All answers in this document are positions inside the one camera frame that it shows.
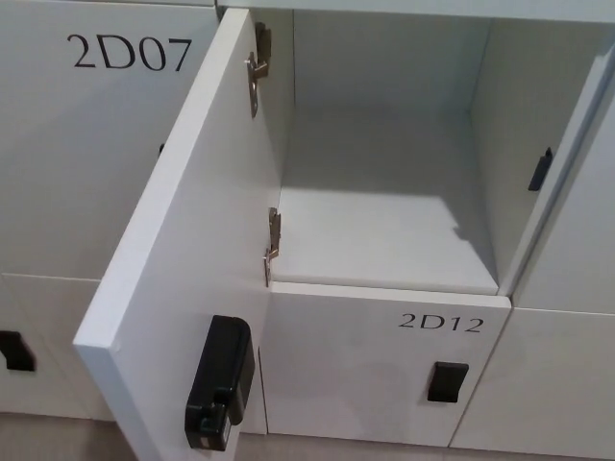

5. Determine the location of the narrow white cabinet door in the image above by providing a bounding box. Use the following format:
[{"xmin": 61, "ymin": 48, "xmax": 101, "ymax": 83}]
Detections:
[{"xmin": 514, "ymin": 66, "xmax": 615, "ymax": 313}]

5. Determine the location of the white door with black handle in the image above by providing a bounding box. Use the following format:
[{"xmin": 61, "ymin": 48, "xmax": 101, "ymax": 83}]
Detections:
[{"xmin": 0, "ymin": 272, "xmax": 115, "ymax": 421}]

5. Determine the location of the large silver door hinge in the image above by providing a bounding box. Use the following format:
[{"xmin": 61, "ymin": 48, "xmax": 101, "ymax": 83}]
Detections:
[{"xmin": 243, "ymin": 21, "xmax": 273, "ymax": 119}]

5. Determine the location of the black recessed door handle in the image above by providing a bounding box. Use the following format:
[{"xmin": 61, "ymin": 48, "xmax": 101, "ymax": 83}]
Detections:
[{"xmin": 0, "ymin": 329, "xmax": 37, "ymax": 373}]

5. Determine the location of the black handle on 2D12 door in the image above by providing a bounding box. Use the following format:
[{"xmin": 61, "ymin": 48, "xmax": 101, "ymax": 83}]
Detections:
[{"xmin": 427, "ymin": 361, "xmax": 470, "ymax": 403}]

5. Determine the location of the black lock strike plate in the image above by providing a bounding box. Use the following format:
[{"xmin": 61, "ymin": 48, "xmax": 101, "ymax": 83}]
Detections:
[{"xmin": 528, "ymin": 146, "xmax": 554, "ymax": 192}]

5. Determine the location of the white open cabinet compartment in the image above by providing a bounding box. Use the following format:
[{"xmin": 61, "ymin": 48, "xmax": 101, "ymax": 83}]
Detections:
[{"xmin": 214, "ymin": 0, "xmax": 615, "ymax": 298}]

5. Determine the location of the plain white cabinet door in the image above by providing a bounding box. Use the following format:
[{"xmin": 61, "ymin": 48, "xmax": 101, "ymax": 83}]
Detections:
[{"xmin": 452, "ymin": 303, "xmax": 615, "ymax": 452}]

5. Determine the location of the white door marked 2D07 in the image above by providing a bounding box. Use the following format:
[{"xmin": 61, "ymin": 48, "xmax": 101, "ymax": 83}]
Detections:
[{"xmin": 0, "ymin": 3, "xmax": 216, "ymax": 281}]

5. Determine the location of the small silver door hinge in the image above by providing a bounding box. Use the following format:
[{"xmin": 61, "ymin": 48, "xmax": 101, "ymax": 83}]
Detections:
[{"xmin": 261, "ymin": 206, "xmax": 283, "ymax": 288}]

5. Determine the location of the black electronic lock box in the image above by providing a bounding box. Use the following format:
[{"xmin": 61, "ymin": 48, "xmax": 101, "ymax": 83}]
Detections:
[{"xmin": 184, "ymin": 314, "xmax": 255, "ymax": 451}]

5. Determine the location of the white door marked 2D12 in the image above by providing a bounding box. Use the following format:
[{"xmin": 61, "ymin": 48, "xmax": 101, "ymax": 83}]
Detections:
[{"xmin": 258, "ymin": 280, "xmax": 512, "ymax": 447}]

